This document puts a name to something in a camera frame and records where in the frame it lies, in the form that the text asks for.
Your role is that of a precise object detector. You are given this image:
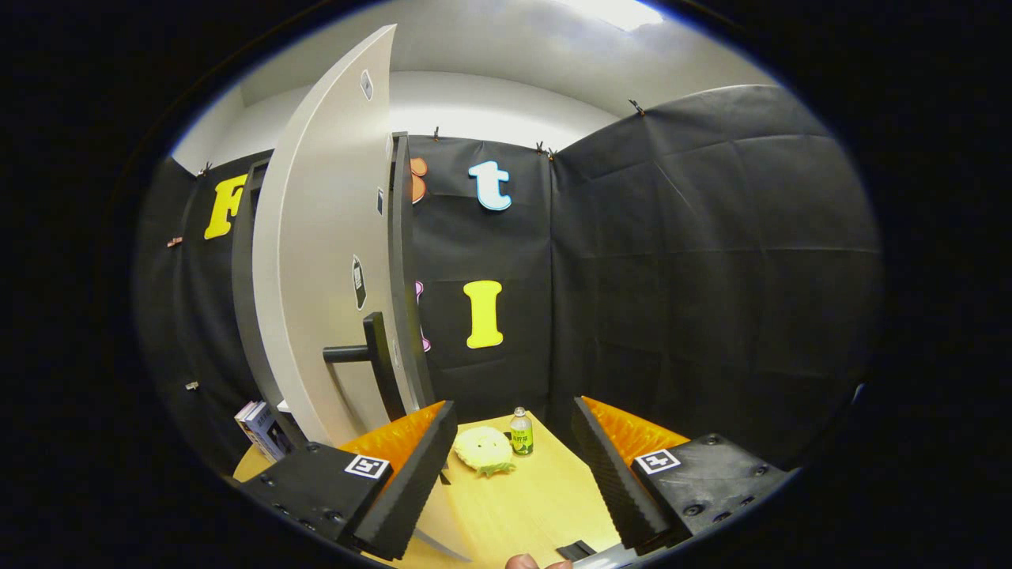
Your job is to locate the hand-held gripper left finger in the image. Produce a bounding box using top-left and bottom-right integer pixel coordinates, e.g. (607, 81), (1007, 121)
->
(237, 400), (459, 562)

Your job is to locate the green drink bottle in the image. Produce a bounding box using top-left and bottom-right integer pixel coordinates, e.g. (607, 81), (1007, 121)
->
(509, 407), (534, 457)

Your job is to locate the grey shoe cabinet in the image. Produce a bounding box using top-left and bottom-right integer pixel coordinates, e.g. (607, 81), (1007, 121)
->
(232, 133), (436, 453)

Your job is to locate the long ceiling light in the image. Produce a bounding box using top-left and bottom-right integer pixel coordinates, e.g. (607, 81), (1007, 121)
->
(553, 0), (665, 32)

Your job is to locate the yellow plush toy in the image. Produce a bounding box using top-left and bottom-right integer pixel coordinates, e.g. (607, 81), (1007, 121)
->
(453, 426), (516, 477)

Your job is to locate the beige shoe cabinet door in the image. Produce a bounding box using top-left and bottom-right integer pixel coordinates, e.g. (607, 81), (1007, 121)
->
(253, 24), (471, 563)

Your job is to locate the white book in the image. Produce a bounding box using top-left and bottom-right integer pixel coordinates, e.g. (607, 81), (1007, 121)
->
(234, 401), (266, 455)

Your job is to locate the blue book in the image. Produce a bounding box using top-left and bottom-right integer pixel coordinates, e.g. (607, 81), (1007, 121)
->
(245, 405), (289, 463)

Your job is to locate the black backdrop cloth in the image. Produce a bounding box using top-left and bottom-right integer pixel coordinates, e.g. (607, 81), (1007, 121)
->
(134, 83), (882, 475)

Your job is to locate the black cabinet door handle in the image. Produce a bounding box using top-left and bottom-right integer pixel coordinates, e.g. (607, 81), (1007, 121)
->
(323, 312), (408, 422)

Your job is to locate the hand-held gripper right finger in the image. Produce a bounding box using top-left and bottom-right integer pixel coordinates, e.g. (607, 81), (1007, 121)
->
(571, 395), (795, 554)

